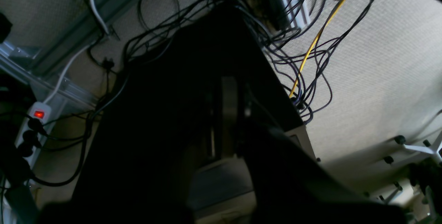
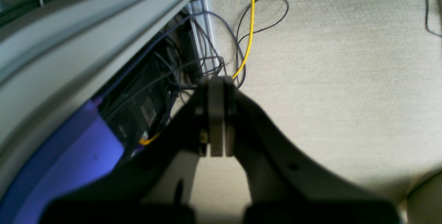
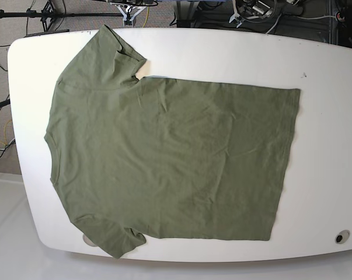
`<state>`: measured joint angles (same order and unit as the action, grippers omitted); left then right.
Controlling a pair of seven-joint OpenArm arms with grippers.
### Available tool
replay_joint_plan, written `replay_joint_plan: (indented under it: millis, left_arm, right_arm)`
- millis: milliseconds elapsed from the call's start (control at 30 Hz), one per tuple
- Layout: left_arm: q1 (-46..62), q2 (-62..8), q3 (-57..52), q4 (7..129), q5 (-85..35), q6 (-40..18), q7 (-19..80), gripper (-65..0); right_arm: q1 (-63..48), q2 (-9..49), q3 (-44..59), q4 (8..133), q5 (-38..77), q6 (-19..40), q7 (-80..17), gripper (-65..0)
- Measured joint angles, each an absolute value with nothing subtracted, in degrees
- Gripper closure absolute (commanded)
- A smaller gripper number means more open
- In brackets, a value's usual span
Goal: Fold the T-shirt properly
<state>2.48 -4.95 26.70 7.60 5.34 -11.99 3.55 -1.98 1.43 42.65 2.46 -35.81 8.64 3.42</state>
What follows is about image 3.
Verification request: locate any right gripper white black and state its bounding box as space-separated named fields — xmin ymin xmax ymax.
xmin=116 ymin=5 xmax=146 ymax=26

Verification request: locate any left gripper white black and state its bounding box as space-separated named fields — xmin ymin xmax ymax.
xmin=228 ymin=0 xmax=274 ymax=27

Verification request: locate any olive green T-shirt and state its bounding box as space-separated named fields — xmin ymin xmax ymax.
xmin=44 ymin=26 xmax=301 ymax=258

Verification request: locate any black tripod stand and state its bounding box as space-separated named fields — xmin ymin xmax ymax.
xmin=0 ymin=1 xmax=123 ymax=32

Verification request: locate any left table grommet hole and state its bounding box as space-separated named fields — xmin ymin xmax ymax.
xmin=82 ymin=234 xmax=96 ymax=247

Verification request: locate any table grommet hole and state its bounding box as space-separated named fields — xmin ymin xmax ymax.
xmin=82 ymin=234 xmax=96 ymax=247
xmin=335 ymin=230 xmax=350 ymax=244

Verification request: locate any right table grommet hole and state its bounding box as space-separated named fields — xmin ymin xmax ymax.
xmin=335 ymin=230 xmax=350 ymax=244

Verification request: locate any yellow cable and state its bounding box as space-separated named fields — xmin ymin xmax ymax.
xmin=142 ymin=6 xmax=151 ymax=28

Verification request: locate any white cable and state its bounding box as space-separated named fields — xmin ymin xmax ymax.
xmin=264 ymin=13 xmax=283 ymax=35

